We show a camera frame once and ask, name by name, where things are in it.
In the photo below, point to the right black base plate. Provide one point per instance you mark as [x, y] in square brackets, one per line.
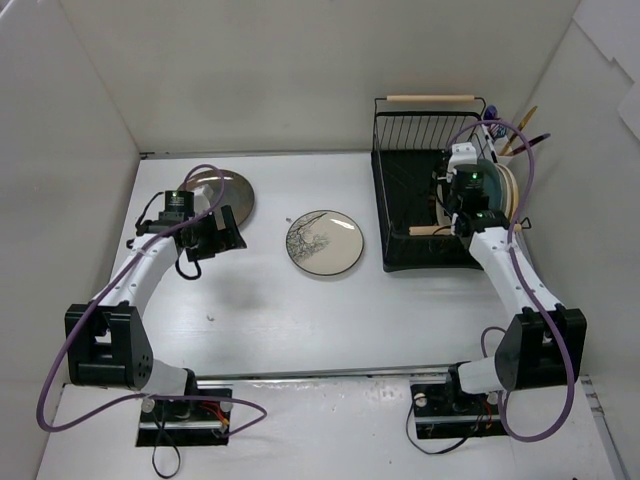
[440, 414]

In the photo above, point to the purple utensil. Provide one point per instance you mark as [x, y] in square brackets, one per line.
[533, 142]

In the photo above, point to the brown speckled plate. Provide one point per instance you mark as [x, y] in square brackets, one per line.
[238, 192]

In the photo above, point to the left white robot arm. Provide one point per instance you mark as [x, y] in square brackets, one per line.
[109, 346]

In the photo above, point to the cream tree pattern plate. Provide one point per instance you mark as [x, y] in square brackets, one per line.
[324, 243]

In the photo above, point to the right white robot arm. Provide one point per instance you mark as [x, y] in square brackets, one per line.
[543, 344]

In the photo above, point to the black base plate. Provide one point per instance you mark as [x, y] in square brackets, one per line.
[440, 414]
[185, 424]

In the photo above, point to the pale green plate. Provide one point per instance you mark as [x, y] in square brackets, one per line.
[507, 189]

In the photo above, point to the white utensil holder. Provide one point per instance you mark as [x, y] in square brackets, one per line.
[499, 144]

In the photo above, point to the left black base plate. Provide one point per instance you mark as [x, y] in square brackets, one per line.
[185, 424]

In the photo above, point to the blue-grey ceramic plate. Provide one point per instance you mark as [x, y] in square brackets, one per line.
[491, 183]

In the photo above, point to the black striped plate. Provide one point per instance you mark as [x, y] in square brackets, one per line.
[436, 181]

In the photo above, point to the black wire dish rack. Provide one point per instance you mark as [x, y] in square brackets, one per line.
[410, 132]

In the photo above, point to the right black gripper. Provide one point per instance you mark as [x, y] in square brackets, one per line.
[445, 180]

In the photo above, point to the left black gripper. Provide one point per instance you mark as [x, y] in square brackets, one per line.
[218, 232]

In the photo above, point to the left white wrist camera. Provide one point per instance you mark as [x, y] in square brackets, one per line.
[204, 197]

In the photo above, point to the cream and yellow plate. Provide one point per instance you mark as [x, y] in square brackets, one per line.
[515, 194]

